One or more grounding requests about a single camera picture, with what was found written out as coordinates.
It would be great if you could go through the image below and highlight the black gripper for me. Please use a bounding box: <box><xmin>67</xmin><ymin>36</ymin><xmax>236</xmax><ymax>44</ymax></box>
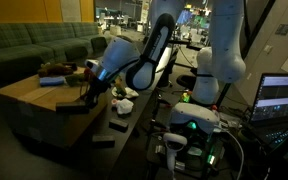
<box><xmin>84</xmin><ymin>78</ymin><xmax>110</xmax><ymax>109</ymax></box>

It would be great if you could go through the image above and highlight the plaid green sofa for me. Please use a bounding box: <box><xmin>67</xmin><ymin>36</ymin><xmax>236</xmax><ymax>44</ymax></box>
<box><xmin>0</xmin><ymin>21</ymin><xmax>118</xmax><ymax>88</ymax></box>

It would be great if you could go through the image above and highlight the cardboard box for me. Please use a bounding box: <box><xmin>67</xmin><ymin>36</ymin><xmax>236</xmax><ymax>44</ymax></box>
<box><xmin>0</xmin><ymin>75</ymin><xmax>107</xmax><ymax>148</ymax></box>

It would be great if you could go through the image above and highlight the white VR headset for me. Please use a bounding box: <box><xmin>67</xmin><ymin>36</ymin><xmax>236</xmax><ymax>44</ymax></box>
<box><xmin>169</xmin><ymin>102</ymin><xmax>220</xmax><ymax>134</ymax></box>

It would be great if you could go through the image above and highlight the open laptop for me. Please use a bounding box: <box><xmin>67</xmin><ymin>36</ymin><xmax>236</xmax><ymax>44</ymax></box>
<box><xmin>248</xmin><ymin>73</ymin><xmax>288</xmax><ymax>151</ymax></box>

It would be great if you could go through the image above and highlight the white terry towel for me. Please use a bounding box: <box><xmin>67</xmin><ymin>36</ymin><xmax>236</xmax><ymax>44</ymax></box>
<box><xmin>111</xmin><ymin>87</ymin><xmax>139</xmax><ymax>99</ymax></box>

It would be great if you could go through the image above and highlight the black block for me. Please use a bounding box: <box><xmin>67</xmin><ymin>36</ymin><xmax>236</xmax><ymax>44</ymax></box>
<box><xmin>92</xmin><ymin>135</ymin><xmax>115</xmax><ymax>147</ymax></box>
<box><xmin>109</xmin><ymin>119</ymin><xmax>128</xmax><ymax>132</ymax></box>

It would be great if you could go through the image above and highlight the white VR controller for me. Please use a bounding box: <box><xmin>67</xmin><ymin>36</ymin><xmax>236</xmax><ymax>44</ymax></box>
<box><xmin>163</xmin><ymin>133</ymin><xmax>187</xmax><ymax>171</ymax></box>

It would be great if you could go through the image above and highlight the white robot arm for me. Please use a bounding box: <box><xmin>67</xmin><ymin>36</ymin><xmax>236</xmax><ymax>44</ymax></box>
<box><xmin>84</xmin><ymin>0</ymin><xmax>246</xmax><ymax>108</ymax></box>

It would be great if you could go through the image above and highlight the white plastic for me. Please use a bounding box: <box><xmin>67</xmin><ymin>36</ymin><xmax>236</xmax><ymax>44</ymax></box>
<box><xmin>111</xmin><ymin>98</ymin><xmax>134</xmax><ymax>115</ymax></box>

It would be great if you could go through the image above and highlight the black tripod pole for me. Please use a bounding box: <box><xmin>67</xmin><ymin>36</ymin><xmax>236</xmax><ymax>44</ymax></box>
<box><xmin>215</xmin><ymin>0</ymin><xmax>277</xmax><ymax>109</ymax></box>

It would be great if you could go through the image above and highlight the brown plush toy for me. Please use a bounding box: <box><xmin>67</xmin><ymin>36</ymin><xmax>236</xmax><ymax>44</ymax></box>
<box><xmin>37</xmin><ymin>62</ymin><xmax>77</xmax><ymax>78</ymax></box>

